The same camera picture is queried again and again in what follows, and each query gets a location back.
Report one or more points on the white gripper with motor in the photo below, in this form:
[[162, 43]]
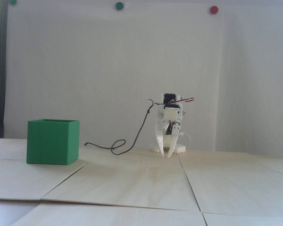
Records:
[[175, 129]]

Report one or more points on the white robot arm with base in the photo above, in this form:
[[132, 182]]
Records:
[[180, 149]]

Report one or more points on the green open box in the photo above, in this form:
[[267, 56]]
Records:
[[52, 143]]

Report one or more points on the red round magnet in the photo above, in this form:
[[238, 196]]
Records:
[[214, 10]]

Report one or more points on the green round magnet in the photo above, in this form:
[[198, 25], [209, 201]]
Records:
[[119, 6], [13, 2]]

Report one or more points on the white backdrop sheet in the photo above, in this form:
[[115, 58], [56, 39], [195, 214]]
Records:
[[37, 70]]

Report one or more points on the dark window frame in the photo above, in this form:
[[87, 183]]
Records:
[[1, 70]]

